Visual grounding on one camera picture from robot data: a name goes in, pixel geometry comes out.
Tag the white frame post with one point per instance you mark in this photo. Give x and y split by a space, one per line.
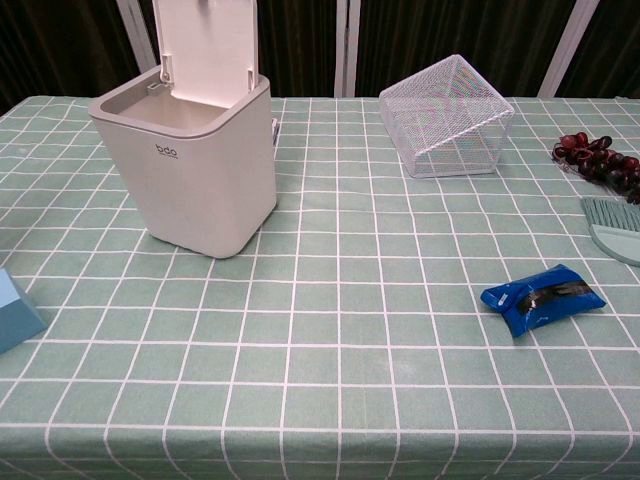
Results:
134 35
567 45
345 45

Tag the dark red grape bunch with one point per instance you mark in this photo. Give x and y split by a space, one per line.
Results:
600 160

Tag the dark green curtain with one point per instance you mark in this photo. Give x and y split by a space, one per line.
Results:
450 35

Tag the white plastic trash bin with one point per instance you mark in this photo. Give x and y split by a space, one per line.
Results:
190 165

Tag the teal dustpan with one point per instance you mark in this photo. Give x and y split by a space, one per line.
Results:
620 245

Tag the blue tissue packet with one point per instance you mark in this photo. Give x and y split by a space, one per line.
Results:
542 300

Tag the green checkered tablecloth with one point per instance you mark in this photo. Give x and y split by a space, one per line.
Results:
320 350

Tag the teal desk brush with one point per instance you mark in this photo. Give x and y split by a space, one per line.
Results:
607 212

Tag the blue block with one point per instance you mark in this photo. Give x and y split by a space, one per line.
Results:
15 315

